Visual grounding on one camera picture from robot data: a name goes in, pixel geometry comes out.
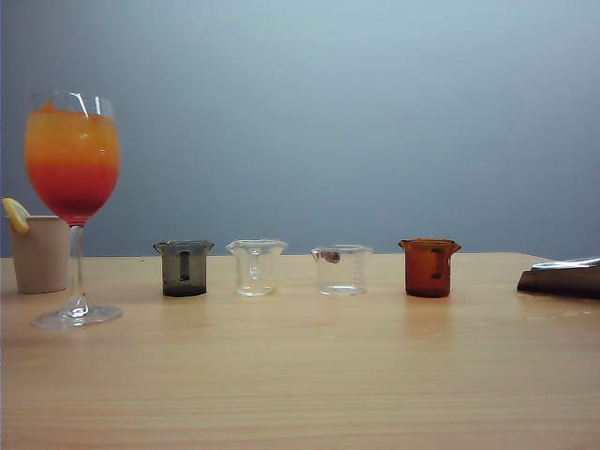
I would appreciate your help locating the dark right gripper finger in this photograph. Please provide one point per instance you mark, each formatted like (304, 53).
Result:
(562, 281)

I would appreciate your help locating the silver-taped right gripper finger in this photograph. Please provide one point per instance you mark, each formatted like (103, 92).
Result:
(569, 263)

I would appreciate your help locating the yellow lemon slice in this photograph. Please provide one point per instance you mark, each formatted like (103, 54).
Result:
(18, 218)

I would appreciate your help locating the beige paper cup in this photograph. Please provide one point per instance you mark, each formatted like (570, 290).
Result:
(40, 258)

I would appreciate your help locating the small amber beaker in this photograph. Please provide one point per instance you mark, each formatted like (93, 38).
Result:
(422, 272)

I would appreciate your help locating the clear graduated beaker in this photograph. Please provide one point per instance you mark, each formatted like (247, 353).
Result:
(342, 274)

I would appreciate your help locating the clear beaker with yellow residue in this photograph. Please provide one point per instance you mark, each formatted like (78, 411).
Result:
(255, 267)

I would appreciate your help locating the small grey tinted beaker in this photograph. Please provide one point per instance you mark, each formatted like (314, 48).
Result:
(171, 276)

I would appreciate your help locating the wine glass with orange-red drink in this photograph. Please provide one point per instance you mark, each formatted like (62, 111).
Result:
(70, 154)

